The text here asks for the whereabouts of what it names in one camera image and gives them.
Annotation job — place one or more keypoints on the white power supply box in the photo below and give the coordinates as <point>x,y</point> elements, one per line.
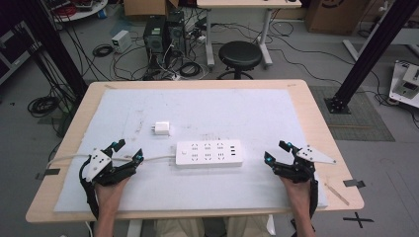
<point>121,41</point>

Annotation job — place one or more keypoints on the white power strip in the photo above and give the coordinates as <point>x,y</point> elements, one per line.
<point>210,158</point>

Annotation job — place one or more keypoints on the black tape strip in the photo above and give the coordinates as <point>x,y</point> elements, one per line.
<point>49,173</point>
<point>354,183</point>

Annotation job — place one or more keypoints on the thin wooden stick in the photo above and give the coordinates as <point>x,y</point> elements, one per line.
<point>336,194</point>

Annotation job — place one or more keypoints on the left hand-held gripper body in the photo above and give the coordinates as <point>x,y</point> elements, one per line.
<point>99,164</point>

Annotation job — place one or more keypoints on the grey floor mat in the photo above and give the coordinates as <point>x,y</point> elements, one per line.
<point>359,125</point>

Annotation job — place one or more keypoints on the black computer tower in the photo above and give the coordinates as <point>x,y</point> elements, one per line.
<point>154,39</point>
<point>176,33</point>

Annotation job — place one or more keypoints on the person's beige pants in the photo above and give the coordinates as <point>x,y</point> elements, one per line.
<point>178,227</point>

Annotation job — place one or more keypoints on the large cardboard box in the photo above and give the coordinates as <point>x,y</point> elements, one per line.
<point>336,15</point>

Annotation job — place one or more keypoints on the black round stool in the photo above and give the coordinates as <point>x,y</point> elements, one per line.
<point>240,54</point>

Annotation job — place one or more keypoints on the person's left hand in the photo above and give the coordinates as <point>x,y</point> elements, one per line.
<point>110,191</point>

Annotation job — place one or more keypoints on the white charger adapter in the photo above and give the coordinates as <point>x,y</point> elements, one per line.
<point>162,128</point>

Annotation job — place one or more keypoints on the black tape cross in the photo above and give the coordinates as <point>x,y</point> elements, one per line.
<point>358,219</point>

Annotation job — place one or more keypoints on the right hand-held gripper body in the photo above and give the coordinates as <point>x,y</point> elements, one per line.
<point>301,169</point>

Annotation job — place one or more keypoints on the person's right hand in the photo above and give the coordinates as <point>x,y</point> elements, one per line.
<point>298,190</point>

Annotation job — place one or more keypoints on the round white table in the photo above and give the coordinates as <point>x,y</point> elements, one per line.
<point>82,11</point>

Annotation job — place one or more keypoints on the white metal device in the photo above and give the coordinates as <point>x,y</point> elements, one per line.
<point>406,82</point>

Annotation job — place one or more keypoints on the black metal post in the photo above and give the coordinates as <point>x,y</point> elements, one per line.
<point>372,49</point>
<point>56,49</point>

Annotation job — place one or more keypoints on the white-legged wooden desk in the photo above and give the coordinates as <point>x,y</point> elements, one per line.
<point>243,3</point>

